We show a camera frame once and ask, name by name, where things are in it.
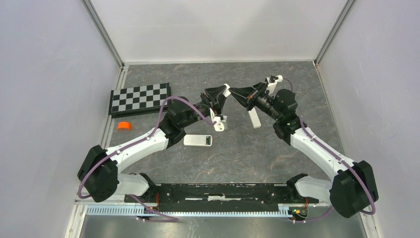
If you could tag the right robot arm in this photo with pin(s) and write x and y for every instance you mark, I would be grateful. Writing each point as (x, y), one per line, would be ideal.
(351, 187)

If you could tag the grey white remote control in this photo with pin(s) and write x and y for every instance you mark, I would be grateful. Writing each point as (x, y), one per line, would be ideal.
(198, 140)

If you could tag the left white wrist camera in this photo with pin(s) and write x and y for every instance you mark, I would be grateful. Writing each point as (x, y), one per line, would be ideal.
(219, 121)

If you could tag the black white checkerboard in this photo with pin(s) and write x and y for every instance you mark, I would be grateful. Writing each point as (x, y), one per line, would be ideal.
(138, 100)

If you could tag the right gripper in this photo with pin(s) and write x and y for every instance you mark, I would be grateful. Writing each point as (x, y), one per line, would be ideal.
(247, 95)

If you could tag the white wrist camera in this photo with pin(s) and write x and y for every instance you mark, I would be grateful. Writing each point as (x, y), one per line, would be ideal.
(272, 82)
(219, 121)

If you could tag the white slotted cable duct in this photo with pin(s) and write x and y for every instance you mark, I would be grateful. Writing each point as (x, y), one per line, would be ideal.
(139, 210)

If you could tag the white long remote control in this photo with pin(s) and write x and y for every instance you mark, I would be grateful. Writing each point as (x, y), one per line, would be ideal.
(254, 118)

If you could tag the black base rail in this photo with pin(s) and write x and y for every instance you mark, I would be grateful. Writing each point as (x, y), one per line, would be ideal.
(222, 197)

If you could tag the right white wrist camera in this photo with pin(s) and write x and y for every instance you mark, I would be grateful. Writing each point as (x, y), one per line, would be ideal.
(272, 82)

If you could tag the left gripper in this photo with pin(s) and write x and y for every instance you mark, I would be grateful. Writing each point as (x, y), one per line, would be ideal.
(216, 93)

